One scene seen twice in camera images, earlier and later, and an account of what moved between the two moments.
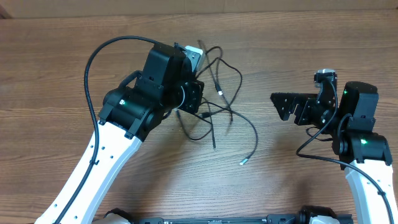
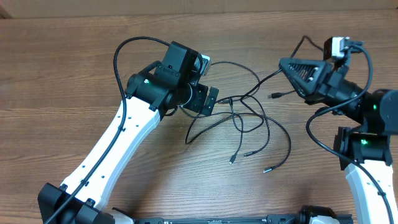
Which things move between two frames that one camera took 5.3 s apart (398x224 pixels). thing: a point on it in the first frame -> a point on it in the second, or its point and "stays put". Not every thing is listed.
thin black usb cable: [247, 160] -> [255, 114]
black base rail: [280, 218] stays put
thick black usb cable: [239, 85] -> [263, 79]
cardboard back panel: [59, 8] stays put
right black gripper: [291, 102] -> [317, 69]
